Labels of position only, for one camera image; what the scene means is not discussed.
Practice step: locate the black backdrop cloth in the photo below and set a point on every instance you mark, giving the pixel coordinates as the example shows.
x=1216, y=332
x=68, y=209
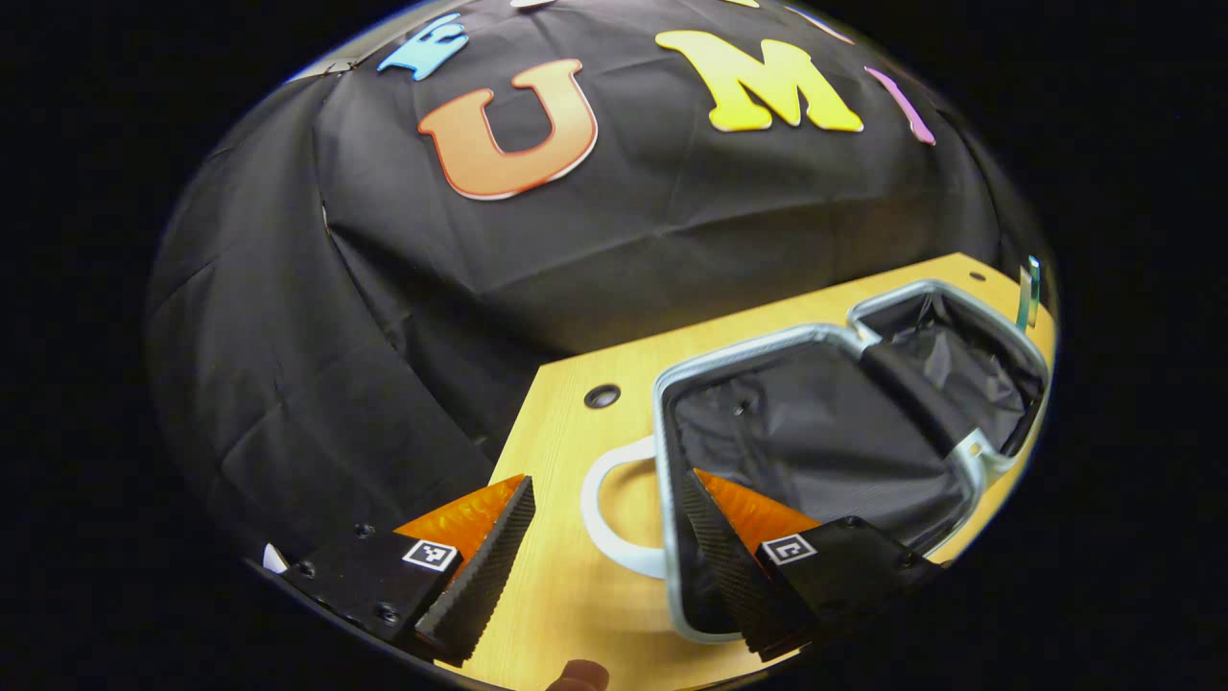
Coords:
x=384, y=288

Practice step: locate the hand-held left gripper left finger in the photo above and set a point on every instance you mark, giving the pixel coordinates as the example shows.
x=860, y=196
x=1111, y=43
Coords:
x=489, y=576

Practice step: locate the pale blue suitcase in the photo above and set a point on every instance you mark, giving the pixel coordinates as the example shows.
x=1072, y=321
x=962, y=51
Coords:
x=815, y=432

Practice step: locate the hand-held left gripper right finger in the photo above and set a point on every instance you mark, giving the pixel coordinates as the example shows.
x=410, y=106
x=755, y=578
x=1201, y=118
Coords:
x=729, y=576

